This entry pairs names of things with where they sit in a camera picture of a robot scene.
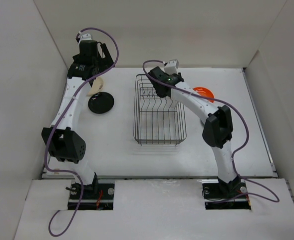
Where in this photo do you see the clear glass plate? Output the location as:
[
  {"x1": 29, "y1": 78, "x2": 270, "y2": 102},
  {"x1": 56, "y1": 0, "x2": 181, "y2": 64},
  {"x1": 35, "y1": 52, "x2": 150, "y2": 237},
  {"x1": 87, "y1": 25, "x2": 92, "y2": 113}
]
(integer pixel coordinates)
[{"x1": 167, "y1": 97, "x2": 179, "y2": 111}]

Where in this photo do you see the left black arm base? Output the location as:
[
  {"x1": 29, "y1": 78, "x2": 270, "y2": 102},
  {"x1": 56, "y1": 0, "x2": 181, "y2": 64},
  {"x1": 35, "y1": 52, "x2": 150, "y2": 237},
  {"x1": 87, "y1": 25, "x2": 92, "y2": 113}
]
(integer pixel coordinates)
[{"x1": 66, "y1": 183, "x2": 115, "y2": 211}]

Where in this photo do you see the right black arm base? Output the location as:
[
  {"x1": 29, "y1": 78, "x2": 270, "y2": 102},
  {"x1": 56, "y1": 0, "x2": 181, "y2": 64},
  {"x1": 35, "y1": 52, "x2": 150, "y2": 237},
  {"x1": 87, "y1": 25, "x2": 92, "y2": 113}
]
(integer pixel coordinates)
[{"x1": 202, "y1": 182, "x2": 251, "y2": 210}]

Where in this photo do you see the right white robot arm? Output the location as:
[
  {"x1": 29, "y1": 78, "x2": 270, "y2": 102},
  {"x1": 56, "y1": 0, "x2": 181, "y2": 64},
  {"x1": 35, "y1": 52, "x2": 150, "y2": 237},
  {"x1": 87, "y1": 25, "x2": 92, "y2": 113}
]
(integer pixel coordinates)
[{"x1": 147, "y1": 66, "x2": 241, "y2": 197}]

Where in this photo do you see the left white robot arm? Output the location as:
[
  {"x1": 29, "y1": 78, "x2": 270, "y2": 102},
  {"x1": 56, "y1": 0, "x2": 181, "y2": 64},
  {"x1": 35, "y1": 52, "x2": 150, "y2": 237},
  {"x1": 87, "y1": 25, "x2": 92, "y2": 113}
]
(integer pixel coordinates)
[{"x1": 41, "y1": 40, "x2": 114, "y2": 199}]

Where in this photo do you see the cream plate with flowers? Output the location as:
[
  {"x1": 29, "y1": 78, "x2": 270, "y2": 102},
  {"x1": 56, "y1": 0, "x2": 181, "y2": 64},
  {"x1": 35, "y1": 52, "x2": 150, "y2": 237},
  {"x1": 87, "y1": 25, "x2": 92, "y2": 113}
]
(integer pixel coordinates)
[{"x1": 87, "y1": 77, "x2": 104, "y2": 96}]

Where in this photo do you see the orange plate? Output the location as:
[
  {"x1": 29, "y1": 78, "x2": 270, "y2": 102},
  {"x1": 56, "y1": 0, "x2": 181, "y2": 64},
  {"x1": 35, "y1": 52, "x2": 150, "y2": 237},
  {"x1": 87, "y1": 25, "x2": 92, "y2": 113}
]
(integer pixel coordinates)
[{"x1": 193, "y1": 86, "x2": 214, "y2": 103}]

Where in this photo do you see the black plate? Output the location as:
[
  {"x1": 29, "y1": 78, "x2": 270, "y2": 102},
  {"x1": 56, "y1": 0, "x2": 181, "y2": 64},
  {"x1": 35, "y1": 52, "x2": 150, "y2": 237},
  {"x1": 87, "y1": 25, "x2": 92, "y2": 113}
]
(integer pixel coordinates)
[{"x1": 88, "y1": 92, "x2": 114, "y2": 115}]

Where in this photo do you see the blue patterned plate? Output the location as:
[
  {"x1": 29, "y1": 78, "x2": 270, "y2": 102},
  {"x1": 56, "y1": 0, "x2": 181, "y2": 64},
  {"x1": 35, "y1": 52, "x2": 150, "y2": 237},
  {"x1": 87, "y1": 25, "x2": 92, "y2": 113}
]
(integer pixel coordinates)
[{"x1": 200, "y1": 118, "x2": 206, "y2": 127}]

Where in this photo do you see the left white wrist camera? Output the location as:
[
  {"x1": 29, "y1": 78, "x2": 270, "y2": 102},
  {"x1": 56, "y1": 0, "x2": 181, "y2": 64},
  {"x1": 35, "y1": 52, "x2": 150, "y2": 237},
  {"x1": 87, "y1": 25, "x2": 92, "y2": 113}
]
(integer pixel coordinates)
[{"x1": 76, "y1": 31, "x2": 92, "y2": 44}]

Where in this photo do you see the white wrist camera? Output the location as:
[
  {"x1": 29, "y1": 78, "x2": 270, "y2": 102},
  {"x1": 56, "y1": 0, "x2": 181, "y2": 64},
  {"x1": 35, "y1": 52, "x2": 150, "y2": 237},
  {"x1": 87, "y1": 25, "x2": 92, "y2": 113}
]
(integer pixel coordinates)
[
  {"x1": 164, "y1": 59, "x2": 179, "y2": 75},
  {"x1": 76, "y1": 31, "x2": 92, "y2": 44}
]

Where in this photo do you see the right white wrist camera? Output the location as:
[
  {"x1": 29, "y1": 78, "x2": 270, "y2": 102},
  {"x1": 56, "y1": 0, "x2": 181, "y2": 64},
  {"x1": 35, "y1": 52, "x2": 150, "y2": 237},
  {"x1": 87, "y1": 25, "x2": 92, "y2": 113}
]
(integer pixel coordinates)
[{"x1": 164, "y1": 59, "x2": 179, "y2": 75}]

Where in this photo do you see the grey wire dish rack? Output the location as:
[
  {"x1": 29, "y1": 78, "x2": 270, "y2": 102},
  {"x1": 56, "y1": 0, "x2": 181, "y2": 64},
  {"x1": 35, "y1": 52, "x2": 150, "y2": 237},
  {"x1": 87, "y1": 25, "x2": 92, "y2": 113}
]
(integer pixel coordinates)
[{"x1": 133, "y1": 74, "x2": 187, "y2": 145}]

